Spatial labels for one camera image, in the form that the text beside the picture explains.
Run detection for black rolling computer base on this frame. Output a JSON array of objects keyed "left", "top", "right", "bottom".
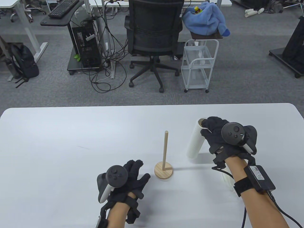
[{"left": 67, "top": 44, "right": 105, "bottom": 76}]

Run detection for black handheld controller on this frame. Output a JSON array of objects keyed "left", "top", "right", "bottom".
[
  {"left": 97, "top": 165, "right": 128, "bottom": 204},
  {"left": 221, "top": 122, "right": 257, "bottom": 155}
]

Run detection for black mesh office chair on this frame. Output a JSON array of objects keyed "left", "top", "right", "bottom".
[{"left": 124, "top": 0, "right": 184, "bottom": 93}]

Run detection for person's right forearm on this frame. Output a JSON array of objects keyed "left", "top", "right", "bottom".
[{"left": 224, "top": 156, "right": 289, "bottom": 228}]

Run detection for black keyboard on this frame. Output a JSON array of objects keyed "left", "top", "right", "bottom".
[{"left": 48, "top": 0, "right": 80, "bottom": 19}]

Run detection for blue fleece cloth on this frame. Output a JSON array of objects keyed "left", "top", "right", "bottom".
[{"left": 182, "top": 2, "right": 231, "bottom": 36}]

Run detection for tangle of black cables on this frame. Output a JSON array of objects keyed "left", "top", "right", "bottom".
[{"left": 89, "top": 0, "right": 130, "bottom": 93}]

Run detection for person's left hand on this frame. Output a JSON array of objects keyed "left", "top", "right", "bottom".
[{"left": 100, "top": 160, "right": 151, "bottom": 224}]

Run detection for white desk frame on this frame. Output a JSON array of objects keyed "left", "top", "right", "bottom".
[{"left": 0, "top": 0, "right": 49, "bottom": 82}]

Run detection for black backpack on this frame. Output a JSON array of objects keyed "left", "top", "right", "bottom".
[{"left": 8, "top": 43, "right": 39, "bottom": 88}]

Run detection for pile of paper towel sheets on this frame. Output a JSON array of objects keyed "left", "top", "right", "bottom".
[{"left": 221, "top": 164, "right": 240, "bottom": 197}]

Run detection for wooden paper towel holder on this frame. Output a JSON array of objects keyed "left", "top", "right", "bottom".
[{"left": 154, "top": 131, "right": 173, "bottom": 180}]

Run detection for white wire rolling cart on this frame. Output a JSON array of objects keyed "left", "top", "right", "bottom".
[{"left": 181, "top": 39, "right": 219, "bottom": 93}]

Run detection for grey water bottle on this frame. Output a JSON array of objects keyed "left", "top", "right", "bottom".
[{"left": 5, "top": 58, "right": 20, "bottom": 80}]

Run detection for black keyboard tray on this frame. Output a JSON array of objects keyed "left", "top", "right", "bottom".
[{"left": 40, "top": 0, "right": 86, "bottom": 26}]

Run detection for person's left forearm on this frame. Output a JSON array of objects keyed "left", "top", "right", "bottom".
[{"left": 106, "top": 192, "right": 131, "bottom": 228}]

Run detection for black wrist strap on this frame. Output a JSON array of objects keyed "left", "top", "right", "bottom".
[{"left": 233, "top": 175, "right": 257, "bottom": 197}]

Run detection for black computer tower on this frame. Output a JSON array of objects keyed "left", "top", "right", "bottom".
[{"left": 71, "top": 23, "right": 101, "bottom": 69}]

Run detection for black wrist sensor box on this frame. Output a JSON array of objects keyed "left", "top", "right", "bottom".
[
  {"left": 95, "top": 215, "right": 108, "bottom": 228},
  {"left": 244, "top": 165, "right": 276, "bottom": 193}
]

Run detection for brown wooden board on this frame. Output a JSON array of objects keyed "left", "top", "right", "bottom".
[{"left": 190, "top": 31, "right": 223, "bottom": 40}]

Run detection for chrome chair base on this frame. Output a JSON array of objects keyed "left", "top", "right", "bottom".
[{"left": 10, "top": 4, "right": 47, "bottom": 24}]

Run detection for black floor stand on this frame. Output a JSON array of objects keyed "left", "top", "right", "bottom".
[{"left": 269, "top": 15, "right": 304, "bottom": 79}]

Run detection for black sensor cable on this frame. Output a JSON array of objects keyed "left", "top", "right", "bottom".
[{"left": 267, "top": 190, "right": 303, "bottom": 228}]

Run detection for white paper towel roll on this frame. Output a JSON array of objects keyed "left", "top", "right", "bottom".
[{"left": 186, "top": 117, "right": 209, "bottom": 159}]

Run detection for person's right hand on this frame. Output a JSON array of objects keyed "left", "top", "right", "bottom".
[{"left": 201, "top": 116, "right": 257, "bottom": 170}]

